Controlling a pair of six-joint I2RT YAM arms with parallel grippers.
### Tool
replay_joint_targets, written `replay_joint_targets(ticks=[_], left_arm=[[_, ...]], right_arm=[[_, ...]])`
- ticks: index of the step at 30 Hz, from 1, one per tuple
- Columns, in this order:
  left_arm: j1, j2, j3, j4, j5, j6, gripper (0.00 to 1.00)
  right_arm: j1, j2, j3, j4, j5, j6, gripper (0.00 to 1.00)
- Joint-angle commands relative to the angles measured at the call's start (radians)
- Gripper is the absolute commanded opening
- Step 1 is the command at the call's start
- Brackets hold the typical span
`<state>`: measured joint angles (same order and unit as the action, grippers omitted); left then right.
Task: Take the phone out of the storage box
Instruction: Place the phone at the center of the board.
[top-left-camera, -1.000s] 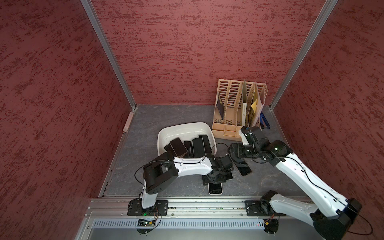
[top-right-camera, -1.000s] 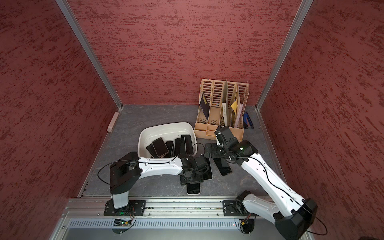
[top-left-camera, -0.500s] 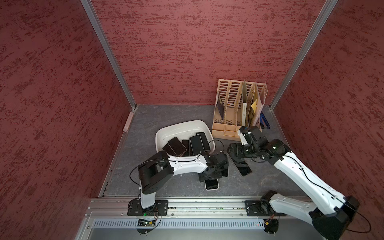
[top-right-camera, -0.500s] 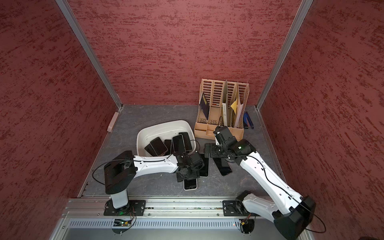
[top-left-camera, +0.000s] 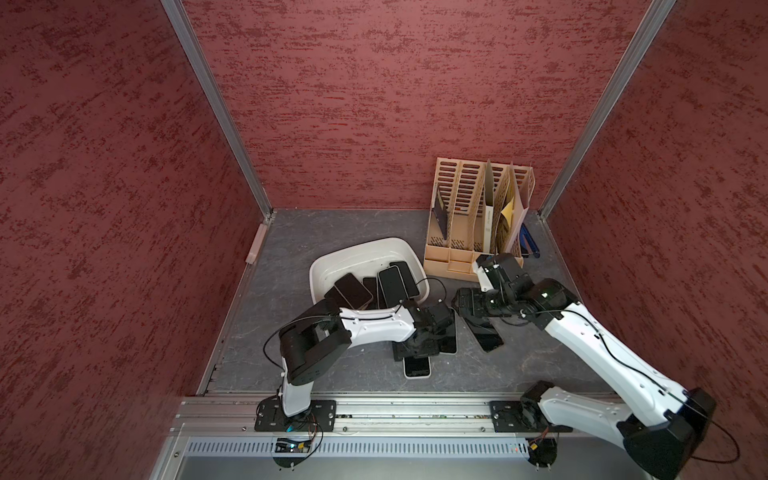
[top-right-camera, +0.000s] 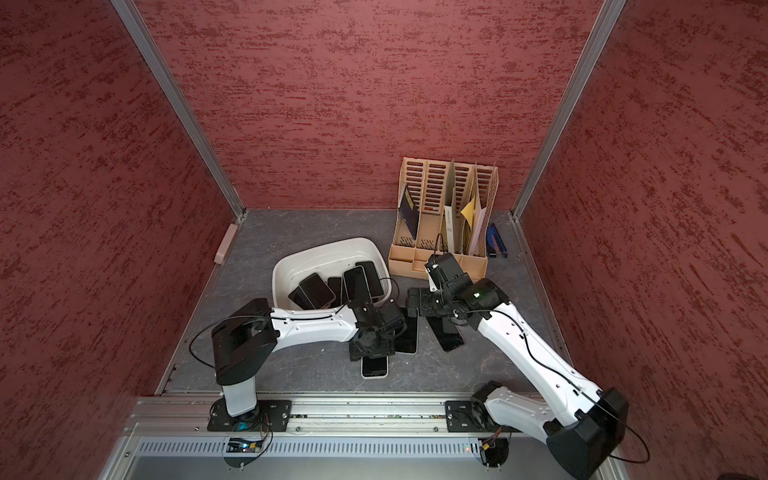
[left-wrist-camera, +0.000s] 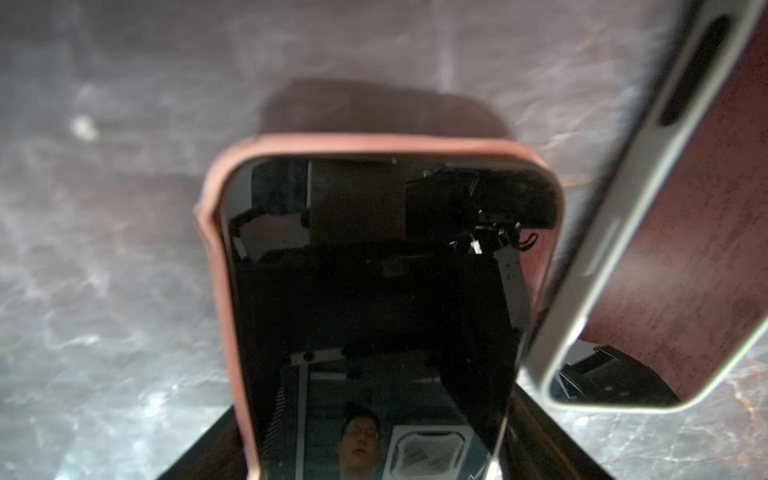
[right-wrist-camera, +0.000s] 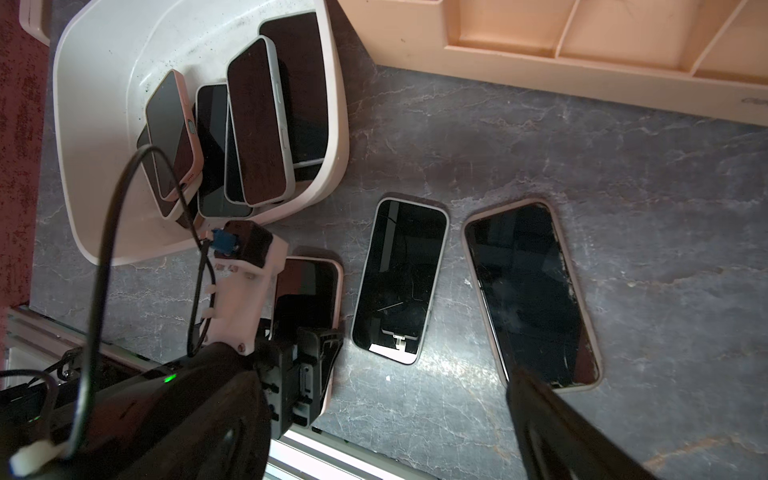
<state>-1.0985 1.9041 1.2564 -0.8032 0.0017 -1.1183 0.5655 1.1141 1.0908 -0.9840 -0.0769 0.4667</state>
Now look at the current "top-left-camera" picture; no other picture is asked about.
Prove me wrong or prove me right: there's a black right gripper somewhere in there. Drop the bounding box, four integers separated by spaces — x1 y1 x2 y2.
450 286 516 317

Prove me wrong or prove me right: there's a black phone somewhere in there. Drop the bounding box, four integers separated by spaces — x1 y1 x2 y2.
465 317 504 353
438 309 458 355

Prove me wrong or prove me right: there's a white plastic storage box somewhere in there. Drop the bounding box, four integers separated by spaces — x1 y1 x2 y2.
309 237 430 304

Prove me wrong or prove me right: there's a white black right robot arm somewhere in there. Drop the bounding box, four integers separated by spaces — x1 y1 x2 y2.
453 277 717 479

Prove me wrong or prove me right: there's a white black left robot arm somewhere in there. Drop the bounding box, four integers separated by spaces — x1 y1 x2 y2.
278 300 455 417

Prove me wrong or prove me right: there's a dark blue booklet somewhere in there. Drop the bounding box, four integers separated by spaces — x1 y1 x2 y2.
432 187 449 240

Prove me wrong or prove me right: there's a beige plastic desk organizer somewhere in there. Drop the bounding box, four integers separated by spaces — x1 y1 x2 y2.
423 158 524 282

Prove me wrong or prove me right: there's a yellow paper envelope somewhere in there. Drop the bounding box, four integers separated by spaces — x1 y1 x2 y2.
499 198 515 230

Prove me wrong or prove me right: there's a beige file folder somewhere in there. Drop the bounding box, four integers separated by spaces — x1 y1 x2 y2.
483 161 494 254

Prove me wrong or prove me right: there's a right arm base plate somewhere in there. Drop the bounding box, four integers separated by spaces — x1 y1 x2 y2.
489 401 573 436

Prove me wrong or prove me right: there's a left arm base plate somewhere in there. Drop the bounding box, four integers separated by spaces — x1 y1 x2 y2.
254 396 337 433

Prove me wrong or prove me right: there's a pink block at wall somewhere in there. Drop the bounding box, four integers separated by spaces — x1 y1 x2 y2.
245 223 269 265

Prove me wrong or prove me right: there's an aluminium front rail frame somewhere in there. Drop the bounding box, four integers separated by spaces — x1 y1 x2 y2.
150 393 648 479

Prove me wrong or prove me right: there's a right aluminium corner post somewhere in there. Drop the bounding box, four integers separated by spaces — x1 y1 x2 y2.
539 0 676 222

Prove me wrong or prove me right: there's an aluminium corner post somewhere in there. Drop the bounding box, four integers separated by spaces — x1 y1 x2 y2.
161 0 274 225
539 0 676 222

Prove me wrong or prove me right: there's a left aluminium corner post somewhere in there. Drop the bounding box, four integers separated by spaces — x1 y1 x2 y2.
161 0 274 225

